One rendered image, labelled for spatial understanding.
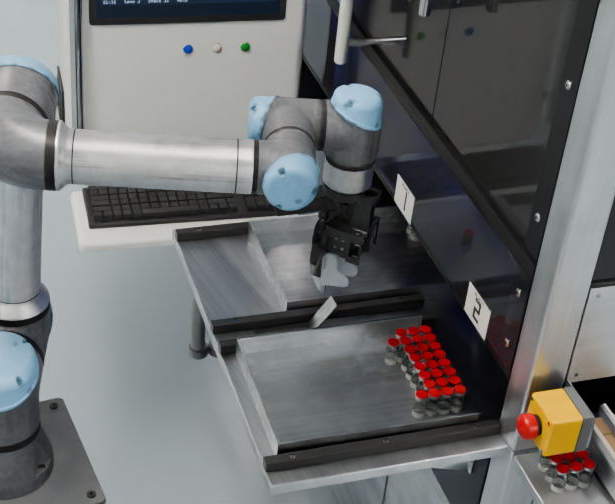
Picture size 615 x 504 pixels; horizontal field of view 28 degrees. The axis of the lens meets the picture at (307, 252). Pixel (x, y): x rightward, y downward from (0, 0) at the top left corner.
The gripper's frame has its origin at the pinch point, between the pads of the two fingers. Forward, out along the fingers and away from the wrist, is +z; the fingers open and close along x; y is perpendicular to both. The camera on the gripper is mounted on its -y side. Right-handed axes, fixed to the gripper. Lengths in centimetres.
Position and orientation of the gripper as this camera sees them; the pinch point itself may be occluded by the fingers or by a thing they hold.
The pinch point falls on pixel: (319, 283)
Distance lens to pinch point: 201.8
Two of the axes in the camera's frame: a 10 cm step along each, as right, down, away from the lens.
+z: -1.0, 8.1, 5.7
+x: 4.3, -4.8, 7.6
